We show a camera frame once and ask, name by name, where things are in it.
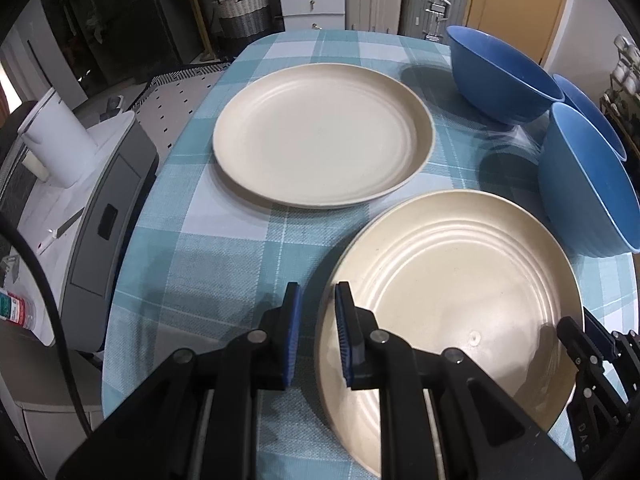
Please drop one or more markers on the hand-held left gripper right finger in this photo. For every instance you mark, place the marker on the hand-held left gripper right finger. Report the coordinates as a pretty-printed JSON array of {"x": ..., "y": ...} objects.
[{"x": 344, "y": 335}]

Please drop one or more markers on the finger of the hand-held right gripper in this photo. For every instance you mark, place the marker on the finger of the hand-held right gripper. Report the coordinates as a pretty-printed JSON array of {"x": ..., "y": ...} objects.
[
  {"x": 607, "y": 342},
  {"x": 580, "y": 355}
]

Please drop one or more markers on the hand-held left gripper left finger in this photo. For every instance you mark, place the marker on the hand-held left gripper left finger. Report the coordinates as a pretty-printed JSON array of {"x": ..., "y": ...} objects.
[{"x": 290, "y": 332}]

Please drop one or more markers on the cream round plate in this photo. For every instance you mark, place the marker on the cream round plate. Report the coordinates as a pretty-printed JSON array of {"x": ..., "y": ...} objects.
[
  {"x": 450, "y": 270},
  {"x": 320, "y": 135}
]

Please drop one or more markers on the blue ceramic bowl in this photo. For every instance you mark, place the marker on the blue ceramic bowl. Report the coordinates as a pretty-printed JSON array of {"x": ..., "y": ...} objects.
[
  {"x": 592, "y": 110},
  {"x": 500, "y": 80},
  {"x": 580, "y": 190}
]

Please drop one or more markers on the teal white checked tablecloth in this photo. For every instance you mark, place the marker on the teal white checked tablecloth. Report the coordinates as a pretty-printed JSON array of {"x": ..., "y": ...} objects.
[{"x": 225, "y": 240}]

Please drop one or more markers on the grey white printer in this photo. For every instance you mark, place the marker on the grey white printer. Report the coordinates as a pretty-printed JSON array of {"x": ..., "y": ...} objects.
[{"x": 115, "y": 195}]

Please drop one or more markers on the white plastic storage box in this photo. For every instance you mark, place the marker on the white plastic storage box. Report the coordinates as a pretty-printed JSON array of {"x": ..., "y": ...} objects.
[{"x": 45, "y": 410}]

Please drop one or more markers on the black white patterned rug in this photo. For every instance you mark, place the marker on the black white patterned rug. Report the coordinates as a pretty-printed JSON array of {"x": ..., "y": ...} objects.
[{"x": 170, "y": 105}]

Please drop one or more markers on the bottle with red green label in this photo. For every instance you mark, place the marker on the bottle with red green label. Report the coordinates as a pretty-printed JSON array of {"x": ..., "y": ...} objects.
[{"x": 15, "y": 310}]

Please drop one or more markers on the grey white wicker basket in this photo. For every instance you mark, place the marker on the grey white wicker basket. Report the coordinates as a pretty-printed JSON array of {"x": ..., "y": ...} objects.
[{"x": 245, "y": 15}]

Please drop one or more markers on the silver hard suitcase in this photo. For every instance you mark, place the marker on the silver hard suitcase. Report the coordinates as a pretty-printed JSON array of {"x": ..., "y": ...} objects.
[{"x": 425, "y": 0}]

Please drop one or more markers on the yellow wooden door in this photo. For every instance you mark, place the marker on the yellow wooden door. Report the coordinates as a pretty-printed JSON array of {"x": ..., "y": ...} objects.
[{"x": 520, "y": 5}]

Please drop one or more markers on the dark refrigerator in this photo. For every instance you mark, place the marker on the dark refrigerator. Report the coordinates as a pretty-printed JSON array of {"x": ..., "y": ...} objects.
[{"x": 125, "y": 10}]

